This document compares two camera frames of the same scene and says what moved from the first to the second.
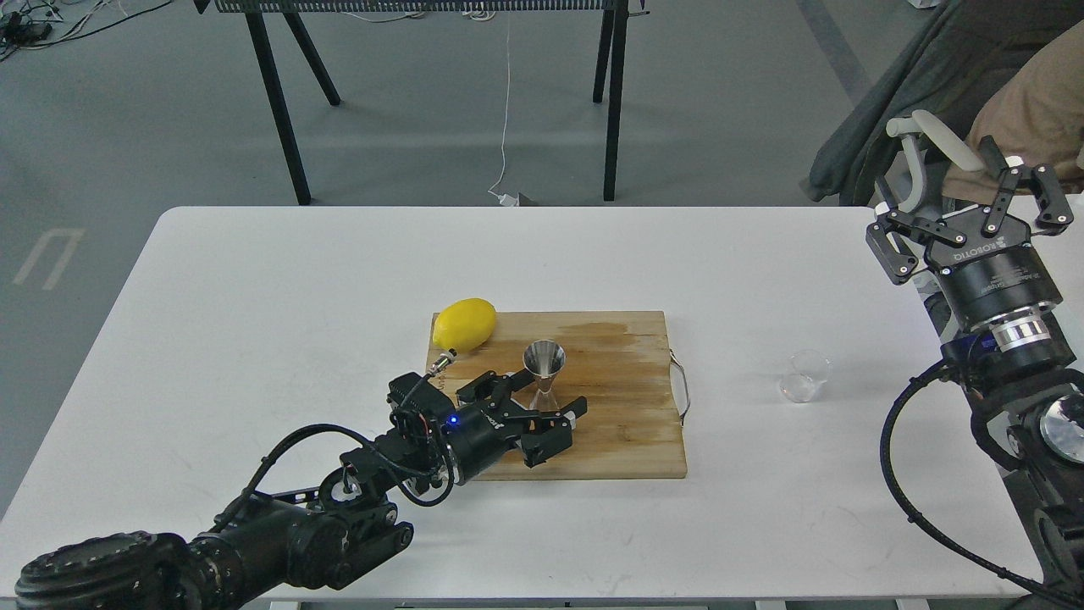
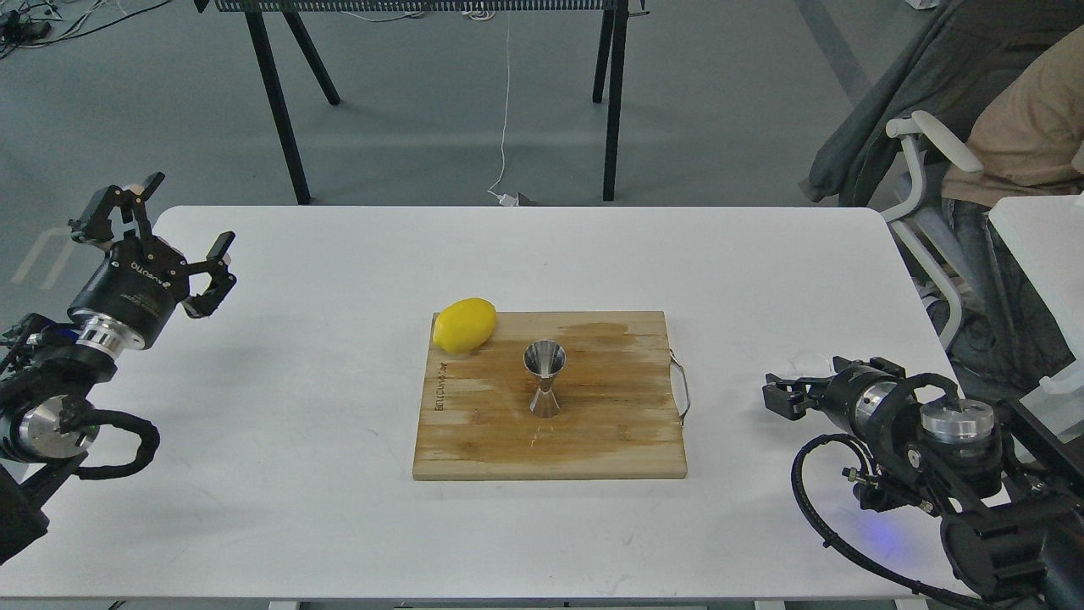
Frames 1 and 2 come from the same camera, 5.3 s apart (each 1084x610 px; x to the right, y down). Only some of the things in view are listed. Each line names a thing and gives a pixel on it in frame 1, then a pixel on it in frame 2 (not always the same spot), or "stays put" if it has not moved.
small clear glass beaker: [804, 374] stays put
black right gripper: [993, 276] -> [850, 395]
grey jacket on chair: [947, 63] stays put
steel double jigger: [544, 359] stays put
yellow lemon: [464, 324] stays put
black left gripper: [475, 435] -> [136, 283]
